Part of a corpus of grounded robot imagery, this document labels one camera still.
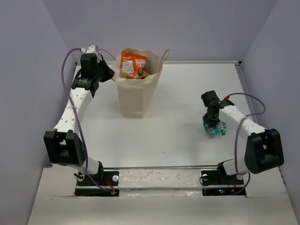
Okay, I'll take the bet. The teal Fox's candy bag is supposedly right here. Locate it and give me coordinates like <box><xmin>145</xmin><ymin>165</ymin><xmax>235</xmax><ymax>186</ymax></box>
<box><xmin>202</xmin><ymin>121</ymin><xmax>226</xmax><ymax>138</ymax></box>

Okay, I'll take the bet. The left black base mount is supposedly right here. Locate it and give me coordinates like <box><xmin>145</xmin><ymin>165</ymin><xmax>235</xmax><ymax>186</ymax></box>
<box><xmin>74</xmin><ymin>170</ymin><xmax>120</xmax><ymax>197</ymax></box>

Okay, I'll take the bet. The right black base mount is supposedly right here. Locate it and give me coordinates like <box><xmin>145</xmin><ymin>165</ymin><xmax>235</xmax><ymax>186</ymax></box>
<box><xmin>199</xmin><ymin>170</ymin><xmax>246</xmax><ymax>196</ymax></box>

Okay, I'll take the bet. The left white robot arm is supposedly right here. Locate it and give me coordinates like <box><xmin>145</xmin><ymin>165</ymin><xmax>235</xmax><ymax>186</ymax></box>
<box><xmin>44</xmin><ymin>49</ymin><xmax>114</xmax><ymax>185</ymax></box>

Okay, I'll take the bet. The cream paper bag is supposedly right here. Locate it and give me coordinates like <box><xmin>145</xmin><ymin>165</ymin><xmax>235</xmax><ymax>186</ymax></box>
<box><xmin>111</xmin><ymin>48</ymin><xmax>165</xmax><ymax>118</ymax></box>

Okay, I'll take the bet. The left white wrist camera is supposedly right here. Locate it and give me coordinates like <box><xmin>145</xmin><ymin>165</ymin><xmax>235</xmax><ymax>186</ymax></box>
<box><xmin>80</xmin><ymin>44</ymin><xmax>99</xmax><ymax>55</ymax></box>

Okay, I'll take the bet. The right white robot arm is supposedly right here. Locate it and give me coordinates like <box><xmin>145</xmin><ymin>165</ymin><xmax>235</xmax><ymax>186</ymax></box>
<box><xmin>201</xmin><ymin>90</ymin><xmax>284</xmax><ymax>185</ymax></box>

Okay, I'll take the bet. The orange candy bag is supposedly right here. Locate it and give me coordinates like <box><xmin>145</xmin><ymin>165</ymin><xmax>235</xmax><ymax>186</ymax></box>
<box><xmin>121</xmin><ymin>51</ymin><xmax>147</xmax><ymax>79</ymax></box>

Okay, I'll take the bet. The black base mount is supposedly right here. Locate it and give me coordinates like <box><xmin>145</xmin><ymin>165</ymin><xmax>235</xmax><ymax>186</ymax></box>
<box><xmin>74</xmin><ymin>170</ymin><xmax>120</xmax><ymax>197</ymax></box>
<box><xmin>199</xmin><ymin>170</ymin><xmax>246</xmax><ymax>196</ymax></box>

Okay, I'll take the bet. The brown Kettle chips bag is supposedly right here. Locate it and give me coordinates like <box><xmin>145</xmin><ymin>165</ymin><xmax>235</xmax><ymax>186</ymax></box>
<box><xmin>142</xmin><ymin>67</ymin><xmax>151</xmax><ymax>79</ymax></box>

